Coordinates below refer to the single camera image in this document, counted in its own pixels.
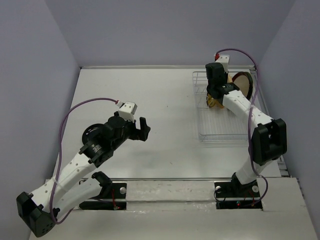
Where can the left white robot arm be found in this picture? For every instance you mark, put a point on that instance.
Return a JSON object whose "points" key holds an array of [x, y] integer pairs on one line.
{"points": [[79, 180]]}

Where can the yellow patterned black-rim plate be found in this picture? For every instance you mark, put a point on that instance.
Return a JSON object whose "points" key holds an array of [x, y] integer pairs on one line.
{"points": [[213, 103]]}

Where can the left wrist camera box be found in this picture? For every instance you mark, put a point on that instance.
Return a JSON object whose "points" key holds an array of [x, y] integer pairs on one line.
{"points": [[127, 110]]}

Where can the black round plate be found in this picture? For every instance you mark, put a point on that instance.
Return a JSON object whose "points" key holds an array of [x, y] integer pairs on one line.
{"points": [[90, 132]]}

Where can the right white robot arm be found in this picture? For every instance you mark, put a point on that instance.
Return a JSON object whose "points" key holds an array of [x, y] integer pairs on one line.
{"points": [[267, 137]]}

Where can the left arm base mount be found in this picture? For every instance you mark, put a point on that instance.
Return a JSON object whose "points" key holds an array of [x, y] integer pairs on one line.
{"points": [[111, 199]]}

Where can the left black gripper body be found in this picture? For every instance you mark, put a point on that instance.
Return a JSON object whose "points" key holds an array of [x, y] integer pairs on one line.
{"points": [[129, 132]]}

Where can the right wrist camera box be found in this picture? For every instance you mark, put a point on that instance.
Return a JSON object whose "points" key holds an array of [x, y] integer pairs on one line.
{"points": [[223, 59]]}

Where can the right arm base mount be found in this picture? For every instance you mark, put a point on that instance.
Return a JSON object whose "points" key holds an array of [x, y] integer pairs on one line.
{"points": [[229, 199]]}

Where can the white wire dish rack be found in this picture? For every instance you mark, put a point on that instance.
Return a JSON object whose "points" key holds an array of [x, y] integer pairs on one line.
{"points": [[215, 125]]}

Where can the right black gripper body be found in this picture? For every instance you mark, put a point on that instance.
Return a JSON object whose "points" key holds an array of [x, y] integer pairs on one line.
{"points": [[208, 89]]}

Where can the orange round plate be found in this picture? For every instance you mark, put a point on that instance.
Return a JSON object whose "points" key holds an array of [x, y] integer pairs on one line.
{"points": [[229, 78]]}

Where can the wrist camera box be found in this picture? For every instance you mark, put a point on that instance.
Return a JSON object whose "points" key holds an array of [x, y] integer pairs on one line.
{"points": [[127, 110], [223, 59]]}

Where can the red rim white plate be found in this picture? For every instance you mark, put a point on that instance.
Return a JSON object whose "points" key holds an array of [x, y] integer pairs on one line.
{"points": [[244, 81]]}

